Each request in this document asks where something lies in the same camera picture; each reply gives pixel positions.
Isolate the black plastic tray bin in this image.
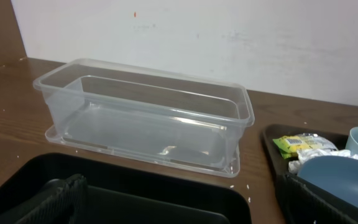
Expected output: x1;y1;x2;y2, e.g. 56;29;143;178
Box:
0;153;252;223

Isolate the yellow green snack wrapper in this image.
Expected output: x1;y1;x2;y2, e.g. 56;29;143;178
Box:
273;133;338;159

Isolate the clear plastic bin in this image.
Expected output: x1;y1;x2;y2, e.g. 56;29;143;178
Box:
33;58;255;178

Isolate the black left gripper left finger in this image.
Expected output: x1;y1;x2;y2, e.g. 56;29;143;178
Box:
0;174;88;224

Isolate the dark brown serving tray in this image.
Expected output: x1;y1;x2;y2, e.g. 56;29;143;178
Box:
261;123;358;224

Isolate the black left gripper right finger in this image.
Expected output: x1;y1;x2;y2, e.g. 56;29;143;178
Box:
275;174;358;224

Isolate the dark blue plate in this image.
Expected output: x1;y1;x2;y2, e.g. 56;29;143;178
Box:
298;156;358;208

